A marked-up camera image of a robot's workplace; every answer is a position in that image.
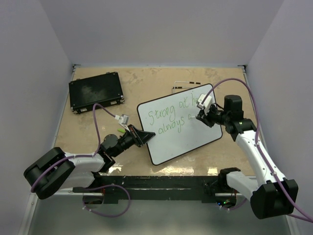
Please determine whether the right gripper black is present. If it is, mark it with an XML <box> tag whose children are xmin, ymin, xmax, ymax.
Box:
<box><xmin>197</xmin><ymin>103</ymin><xmax>230</xmax><ymax>128</ymax></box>

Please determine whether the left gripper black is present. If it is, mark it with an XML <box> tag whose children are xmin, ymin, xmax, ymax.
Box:
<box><xmin>112</xmin><ymin>124</ymin><xmax>155</xmax><ymax>157</ymax></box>

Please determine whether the white whiteboard with dark frame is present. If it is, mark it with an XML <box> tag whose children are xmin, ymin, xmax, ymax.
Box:
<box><xmin>137</xmin><ymin>84</ymin><xmax>223</xmax><ymax>165</ymax></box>

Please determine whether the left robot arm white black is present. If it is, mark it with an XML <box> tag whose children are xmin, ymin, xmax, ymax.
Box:
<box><xmin>23</xmin><ymin>125</ymin><xmax>156</xmax><ymax>200</ymax></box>

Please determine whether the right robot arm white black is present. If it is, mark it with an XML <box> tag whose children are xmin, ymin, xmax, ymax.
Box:
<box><xmin>196</xmin><ymin>94</ymin><xmax>298</xmax><ymax>219</ymax></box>

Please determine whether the black flat case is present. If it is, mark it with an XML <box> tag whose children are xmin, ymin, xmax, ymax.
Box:
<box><xmin>68</xmin><ymin>71</ymin><xmax>125</xmax><ymax>114</ymax></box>

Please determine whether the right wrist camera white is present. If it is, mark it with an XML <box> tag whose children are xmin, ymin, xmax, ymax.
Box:
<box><xmin>196</xmin><ymin>94</ymin><xmax>213</xmax><ymax>115</ymax></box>

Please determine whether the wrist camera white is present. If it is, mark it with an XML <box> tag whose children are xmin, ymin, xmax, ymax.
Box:
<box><xmin>115</xmin><ymin>114</ymin><xmax>129</xmax><ymax>131</ymax></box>
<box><xmin>196</xmin><ymin>94</ymin><xmax>213</xmax><ymax>115</ymax></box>

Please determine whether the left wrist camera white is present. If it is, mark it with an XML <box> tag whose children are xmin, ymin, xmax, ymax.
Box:
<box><xmin>115</xmin><ymin>114</ymin><xmax>129</xmax><ymax>131</ymax></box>

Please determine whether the wire whiteboard stand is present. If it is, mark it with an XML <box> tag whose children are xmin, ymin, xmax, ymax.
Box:
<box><xmin>172</xmin><ymin>81</ymin><xmax>201</xmax><ymax>94</ymax></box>

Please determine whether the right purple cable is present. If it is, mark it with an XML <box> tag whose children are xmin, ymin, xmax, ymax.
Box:
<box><xmin>205</xmin><ymin>78</ymin><xmax>313</xmax><ymax>222</ymax></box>

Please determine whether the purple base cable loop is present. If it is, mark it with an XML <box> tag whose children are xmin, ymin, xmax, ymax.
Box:
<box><xmin>82</xmin><ymin>184</ymin><xmax>131</xmax><ymax>217</ymax></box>

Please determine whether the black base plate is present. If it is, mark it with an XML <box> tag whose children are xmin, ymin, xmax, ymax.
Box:
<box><xmin>73</xmin><ymin>175</ymin><xmax>241</xmax><ymax>207</ymax></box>

